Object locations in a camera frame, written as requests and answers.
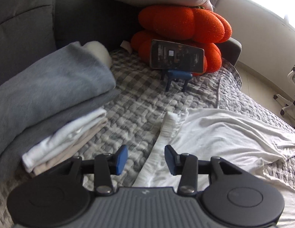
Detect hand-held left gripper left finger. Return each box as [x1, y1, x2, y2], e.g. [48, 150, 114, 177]
[52, 144, 129, 196]

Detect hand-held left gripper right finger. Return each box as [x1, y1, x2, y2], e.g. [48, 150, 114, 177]
[164, 144, 245, 196]

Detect white pants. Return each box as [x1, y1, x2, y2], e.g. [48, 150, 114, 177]
[132, 108, 295, 228]

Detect folded white garment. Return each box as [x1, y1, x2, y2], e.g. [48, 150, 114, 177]
[22, 108, 107, 171]

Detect grey checked quilt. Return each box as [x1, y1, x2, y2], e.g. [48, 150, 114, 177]
[0, 49, 295, 228]

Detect blue phone stand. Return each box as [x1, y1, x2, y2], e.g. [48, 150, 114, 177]
[162, 69, 193, 93]

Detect folded dark grey garment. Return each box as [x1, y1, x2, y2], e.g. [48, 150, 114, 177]
[0, 88, 120, 178]

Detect smartphone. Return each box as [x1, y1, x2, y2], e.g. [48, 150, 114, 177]
[150, 39, 207, 74]

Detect white plush toy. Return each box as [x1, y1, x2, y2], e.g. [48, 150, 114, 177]
[84, 41, 112, 67]

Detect white office chair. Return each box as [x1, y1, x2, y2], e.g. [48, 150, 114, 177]
[273, 59, 295, 131]

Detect orange flower-shaped cushion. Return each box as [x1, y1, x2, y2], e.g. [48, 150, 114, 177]
[131, 5, 232, 76]

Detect grey sofa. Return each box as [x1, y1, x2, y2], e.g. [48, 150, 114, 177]
[0, 0, 242, 95]

